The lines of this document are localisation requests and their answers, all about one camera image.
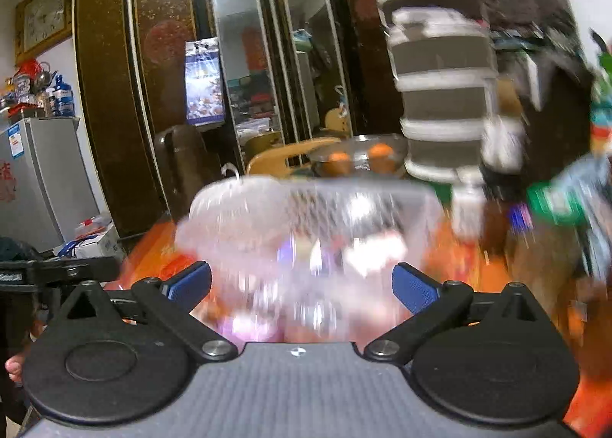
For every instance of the brown thermos jug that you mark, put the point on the brown thermos jug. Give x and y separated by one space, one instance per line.
185 166

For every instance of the glass bowl with oranges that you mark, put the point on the glass bowl with oranges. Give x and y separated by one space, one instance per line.
362 156

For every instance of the blue wall calendar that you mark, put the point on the blue wall calendar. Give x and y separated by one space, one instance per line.
203 83

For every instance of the blue water bottle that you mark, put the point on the blue water bottle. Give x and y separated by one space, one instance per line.
63 98

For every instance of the clear plastic perforated basket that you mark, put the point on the clear plastic perforated basket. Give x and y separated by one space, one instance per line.
308 260

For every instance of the stacked grey white drawer tower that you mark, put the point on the stacked grey white drawer tower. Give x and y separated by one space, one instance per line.
444 67

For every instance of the person left hand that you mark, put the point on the person left hand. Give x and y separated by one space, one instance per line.
14 367

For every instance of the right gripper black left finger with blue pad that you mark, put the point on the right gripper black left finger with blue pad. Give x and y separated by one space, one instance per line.
168 304

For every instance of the wooden chair back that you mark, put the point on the wooden chair back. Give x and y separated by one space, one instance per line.
273 162

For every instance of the black cloth covered appliance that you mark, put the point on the black cloth covered appliance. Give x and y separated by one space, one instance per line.
543 77

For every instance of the grey small refrigerator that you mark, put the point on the grey small refrigerator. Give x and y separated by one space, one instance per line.
45 191

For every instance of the white small jar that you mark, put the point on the white small jar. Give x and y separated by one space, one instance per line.
467 205

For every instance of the framed wall clock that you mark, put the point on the framed wall clock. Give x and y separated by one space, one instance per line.
39 26

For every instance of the glass jar green lid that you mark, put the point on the glass jar green lid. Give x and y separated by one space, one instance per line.
543 245

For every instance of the white labelled can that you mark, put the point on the white labelled can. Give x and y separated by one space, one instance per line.
502 147

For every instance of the dark wooden mirrored wardrobe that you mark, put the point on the dark wooden mirrored wardrobe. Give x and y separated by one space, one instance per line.
289 63

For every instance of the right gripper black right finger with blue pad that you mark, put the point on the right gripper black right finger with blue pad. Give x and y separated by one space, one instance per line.
434 308

